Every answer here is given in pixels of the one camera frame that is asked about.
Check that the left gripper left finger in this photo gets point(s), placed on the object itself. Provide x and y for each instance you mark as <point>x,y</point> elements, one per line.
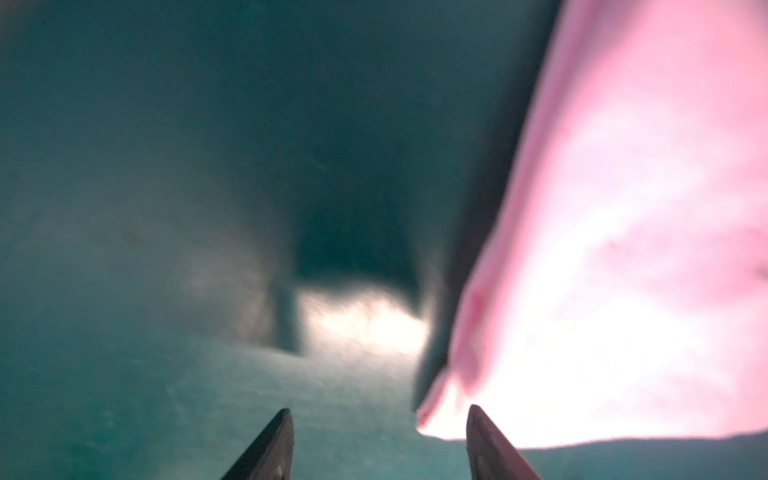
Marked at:
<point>270,455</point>

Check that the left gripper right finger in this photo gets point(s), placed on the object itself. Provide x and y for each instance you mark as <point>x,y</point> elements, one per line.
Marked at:
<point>491,455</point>

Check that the pink t-shirt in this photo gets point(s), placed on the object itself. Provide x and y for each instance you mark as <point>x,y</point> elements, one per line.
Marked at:
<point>622,293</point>

